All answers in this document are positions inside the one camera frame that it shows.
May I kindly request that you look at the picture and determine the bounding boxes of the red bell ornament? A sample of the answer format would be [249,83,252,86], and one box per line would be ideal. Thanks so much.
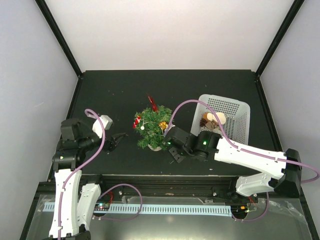
[132,115,141,129]

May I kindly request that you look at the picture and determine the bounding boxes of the white bulb string lights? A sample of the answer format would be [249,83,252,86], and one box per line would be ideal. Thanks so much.
[139,121,163,137]

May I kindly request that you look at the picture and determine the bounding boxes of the small green christmas tree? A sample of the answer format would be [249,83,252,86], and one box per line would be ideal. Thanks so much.
[133,105,172,152]

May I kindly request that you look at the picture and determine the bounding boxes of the red star tree topper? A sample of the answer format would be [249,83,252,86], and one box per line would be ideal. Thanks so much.
[147,95,159,114]

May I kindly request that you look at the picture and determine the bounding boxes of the white plastic basket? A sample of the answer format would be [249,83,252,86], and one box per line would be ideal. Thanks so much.
[198,94,251,145]

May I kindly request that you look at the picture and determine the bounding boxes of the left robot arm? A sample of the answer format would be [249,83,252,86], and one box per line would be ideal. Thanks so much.
[48,112,126,240]

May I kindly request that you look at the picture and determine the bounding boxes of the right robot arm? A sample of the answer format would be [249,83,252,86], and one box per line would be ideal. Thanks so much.
[164,126,302,202]

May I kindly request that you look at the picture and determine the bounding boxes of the pine cone ornament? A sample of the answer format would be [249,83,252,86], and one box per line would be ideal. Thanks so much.
[199,118,208,128]

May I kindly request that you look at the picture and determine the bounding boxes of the burlap lace bow ornament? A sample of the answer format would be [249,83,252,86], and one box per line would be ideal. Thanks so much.
[205,121,222,134]

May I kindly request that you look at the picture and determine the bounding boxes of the wooden snowman ornament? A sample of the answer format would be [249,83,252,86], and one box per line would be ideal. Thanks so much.
[202,112,227,125]

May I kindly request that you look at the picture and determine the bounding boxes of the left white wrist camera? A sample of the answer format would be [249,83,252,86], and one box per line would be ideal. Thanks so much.
[92,115,113,139]

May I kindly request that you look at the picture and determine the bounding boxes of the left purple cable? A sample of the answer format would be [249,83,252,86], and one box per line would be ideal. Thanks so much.
[56,108,143,240]

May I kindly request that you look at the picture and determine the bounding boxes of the purple cable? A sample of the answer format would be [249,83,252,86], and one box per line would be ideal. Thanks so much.
[56,108,143,240]
[166,99,320,223]

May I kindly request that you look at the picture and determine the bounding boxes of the light blue cable duct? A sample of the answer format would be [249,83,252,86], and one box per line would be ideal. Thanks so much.
[43,201,233,218]

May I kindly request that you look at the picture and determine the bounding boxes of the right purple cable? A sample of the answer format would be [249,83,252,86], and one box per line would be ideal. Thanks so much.
[166,99,320,223]

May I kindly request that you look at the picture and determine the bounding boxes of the left black frame post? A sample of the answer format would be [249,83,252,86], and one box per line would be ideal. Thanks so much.
[35,0,83,78]

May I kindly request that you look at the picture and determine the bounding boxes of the black frame post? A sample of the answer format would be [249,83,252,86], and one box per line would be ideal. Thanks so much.
[35,0,83,78]
[255,0,305,77]

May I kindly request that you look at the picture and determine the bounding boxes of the right black frame post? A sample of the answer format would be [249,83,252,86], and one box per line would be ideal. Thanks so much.
[255,0,305,77]

